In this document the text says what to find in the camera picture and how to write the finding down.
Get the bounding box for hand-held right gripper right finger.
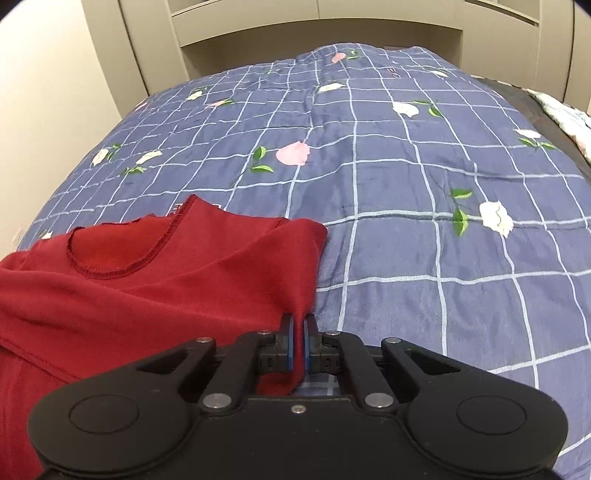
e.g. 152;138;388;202
304;313;468;411

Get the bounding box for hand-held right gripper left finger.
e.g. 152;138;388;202
134;313;297;411

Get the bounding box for red knit top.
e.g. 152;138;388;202
0;194;329;480

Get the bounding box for blue checked floral blanket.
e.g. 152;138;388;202
28;44;591;467

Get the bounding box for beige headboard cabinet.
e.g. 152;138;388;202
85;0;591;112

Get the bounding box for dark mattress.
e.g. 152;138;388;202
475;76;591;183

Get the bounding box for light floral quilt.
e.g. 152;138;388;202
529;88;591;168

